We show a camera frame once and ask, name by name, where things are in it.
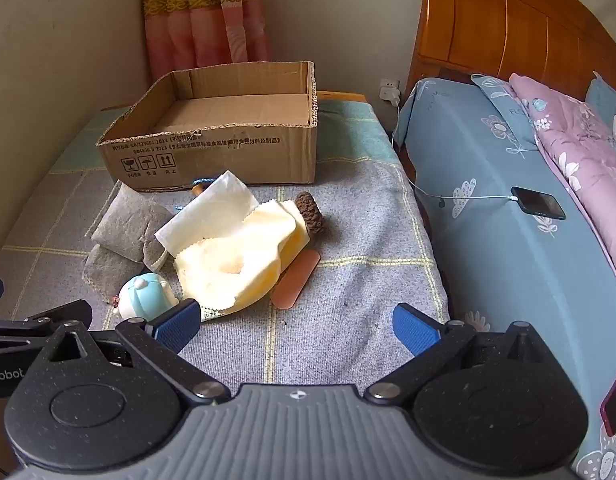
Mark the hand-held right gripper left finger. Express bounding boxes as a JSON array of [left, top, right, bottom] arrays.
[[40, 299, 229, 409]]

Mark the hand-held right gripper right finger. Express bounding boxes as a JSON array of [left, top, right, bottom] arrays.
[[364, 303, 556, 406]]

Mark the light blue plush toy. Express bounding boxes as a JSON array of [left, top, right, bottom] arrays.
[[110, 273, 181, 320]]

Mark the grey lace-edged cloth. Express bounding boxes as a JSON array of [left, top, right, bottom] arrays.
[[84, 240, 169, 287]]

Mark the pale yellow cloth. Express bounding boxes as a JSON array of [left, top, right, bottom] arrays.
[[174, 199, 311, 322]]

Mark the grey cloth pouch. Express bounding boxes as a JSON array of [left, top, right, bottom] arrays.
[[90, 181, 176, 263]]

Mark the white cloth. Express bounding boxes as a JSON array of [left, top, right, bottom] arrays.
[[154, 170, 259, 253]]

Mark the pink oblong sponge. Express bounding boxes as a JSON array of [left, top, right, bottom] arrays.
[[270, 249, 321, 310]]

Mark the brown pine cone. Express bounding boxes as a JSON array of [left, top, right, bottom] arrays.
[[294, 191, 327, 236]]

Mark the brown cardboard box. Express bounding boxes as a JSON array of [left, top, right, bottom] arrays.
[[96, 61, 319, 192]]

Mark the blue floral bed sheet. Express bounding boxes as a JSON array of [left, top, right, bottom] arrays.
[[393, 77, 616, 480]]

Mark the black smartphone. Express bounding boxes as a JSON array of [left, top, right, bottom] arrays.
[[510, 186, 567, 221]]

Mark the red smartphone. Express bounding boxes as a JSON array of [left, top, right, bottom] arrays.
[[600, 360, 616, 438]]

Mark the blue floral pillow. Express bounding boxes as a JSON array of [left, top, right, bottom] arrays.
[[585, 72, 616, 161], [470, 74, 539, 153]]

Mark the pink floral pillow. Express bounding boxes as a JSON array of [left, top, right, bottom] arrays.
[[508, 72, 616, 311]]

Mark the pink patterned curtain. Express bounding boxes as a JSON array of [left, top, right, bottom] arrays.
[[140, 0, 271, 83]]

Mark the wooden headboard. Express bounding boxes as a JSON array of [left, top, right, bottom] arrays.
[[405, 0, 616, 103]]

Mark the white charging cable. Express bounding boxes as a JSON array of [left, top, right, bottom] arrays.
[[394, 102, 520, 204]]

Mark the white wall charger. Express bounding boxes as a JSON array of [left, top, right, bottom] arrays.
[[379, 78, 401, 109]]

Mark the wooden bed frame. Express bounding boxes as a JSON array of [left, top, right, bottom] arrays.
[[317, 90, 367, 104]]

